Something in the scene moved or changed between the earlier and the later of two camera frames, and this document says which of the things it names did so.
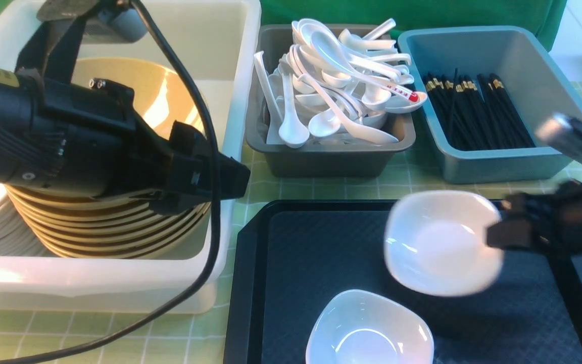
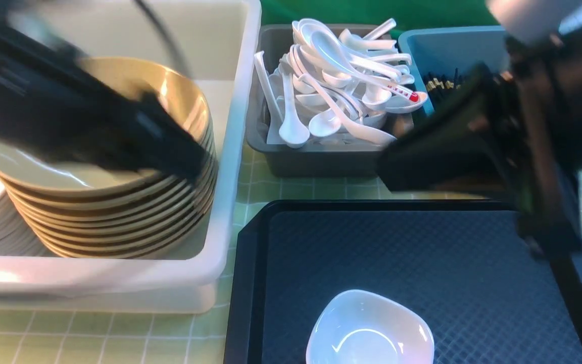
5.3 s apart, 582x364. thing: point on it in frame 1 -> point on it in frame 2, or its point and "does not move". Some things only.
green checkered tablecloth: (199, 337) does not move
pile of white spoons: (330, 82) does not move
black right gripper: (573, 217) -> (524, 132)
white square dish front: (359, 326) does not move
